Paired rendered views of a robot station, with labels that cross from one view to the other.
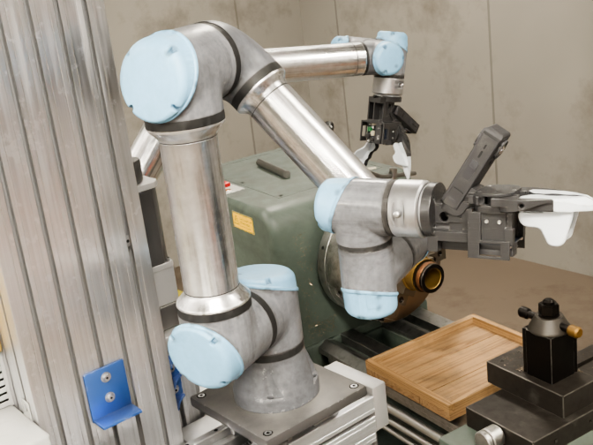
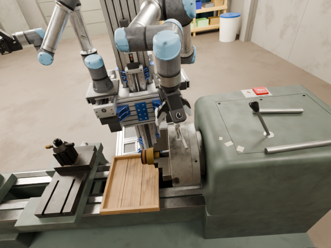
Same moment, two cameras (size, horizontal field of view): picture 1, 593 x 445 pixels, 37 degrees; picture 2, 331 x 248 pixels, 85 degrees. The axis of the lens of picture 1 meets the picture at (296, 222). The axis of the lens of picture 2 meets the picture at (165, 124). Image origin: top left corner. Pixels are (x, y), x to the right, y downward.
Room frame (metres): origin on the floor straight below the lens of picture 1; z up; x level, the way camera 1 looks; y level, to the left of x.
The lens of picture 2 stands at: (2.44, -0.74, 1.79)
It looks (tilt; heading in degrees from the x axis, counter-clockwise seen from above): 40 degrees down; 124
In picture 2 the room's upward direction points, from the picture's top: 7 degrees counter-clockwise
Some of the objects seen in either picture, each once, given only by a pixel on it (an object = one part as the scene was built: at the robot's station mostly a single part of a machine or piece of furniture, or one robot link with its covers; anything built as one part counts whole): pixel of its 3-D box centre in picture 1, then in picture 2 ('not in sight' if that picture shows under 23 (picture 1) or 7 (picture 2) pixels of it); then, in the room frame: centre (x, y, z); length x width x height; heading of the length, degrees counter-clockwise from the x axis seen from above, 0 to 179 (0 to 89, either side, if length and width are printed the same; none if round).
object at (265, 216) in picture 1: (294, 235); (258, 146); (2.49, 0.01, 1.06); 0.59 x 0.48 x 0.39; 31
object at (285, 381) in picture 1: (273, 365); (101, 81); (1.38, 0.07, 1.21); 0.15 x 0.15 x 0.10
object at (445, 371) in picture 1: (462, 362); (133, 179); (1.91, -0.36, 0.89); 0.36 x 0.30 x 0.04; 121
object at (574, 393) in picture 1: (540, 380); (76, 161); (1.60, -0.45, 1.00); 0.20 x 0.10 x 0.05; 31
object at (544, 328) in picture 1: (549, 321); (59, 145); (1.57, -0.47, 1.14); 0.08 x 0.08 x 0.03
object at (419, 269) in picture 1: (420, 274); (150, 156); (2.03, -0.29, 1.08); 0.09 x 0.09 x 0.09; 31
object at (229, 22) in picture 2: not in sight; (228, 27); (1.06, 5.30, 0.34); 0.57 x 0.56 x 0.68; 38
